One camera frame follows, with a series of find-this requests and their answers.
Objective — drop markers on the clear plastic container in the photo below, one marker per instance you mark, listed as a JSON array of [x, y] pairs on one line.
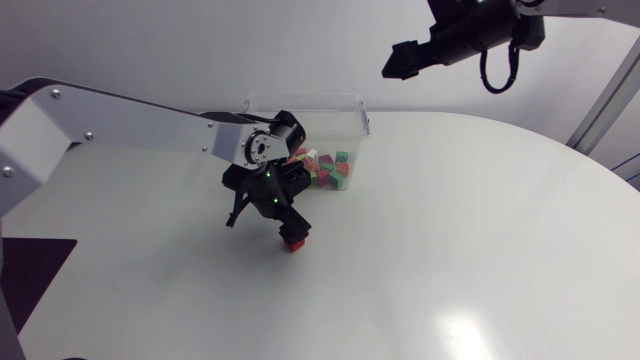
[[325, 125]]

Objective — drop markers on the white toy brick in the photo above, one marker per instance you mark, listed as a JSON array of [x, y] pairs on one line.
[[312, 153]]

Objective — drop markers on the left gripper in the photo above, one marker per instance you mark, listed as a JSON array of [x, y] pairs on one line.
[[270, 197]]

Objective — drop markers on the dark red toy brick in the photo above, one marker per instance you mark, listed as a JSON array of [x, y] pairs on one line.
[[325, 159]]

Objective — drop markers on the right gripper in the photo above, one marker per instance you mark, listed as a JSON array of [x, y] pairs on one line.
[[472, 32]]

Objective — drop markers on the green toy brick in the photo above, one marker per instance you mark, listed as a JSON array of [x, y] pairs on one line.
[[342, 156], [336, 180]]

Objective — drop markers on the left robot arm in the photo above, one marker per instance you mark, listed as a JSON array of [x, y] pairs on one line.
[[125, 122]]

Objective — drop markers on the pile of toy bricks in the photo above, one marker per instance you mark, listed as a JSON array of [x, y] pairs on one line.
[[307, 164]]

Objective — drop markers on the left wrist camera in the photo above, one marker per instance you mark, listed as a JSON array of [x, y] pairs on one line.
[[296, 176]]

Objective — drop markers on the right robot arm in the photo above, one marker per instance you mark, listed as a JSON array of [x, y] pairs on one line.
[[580, 11]]

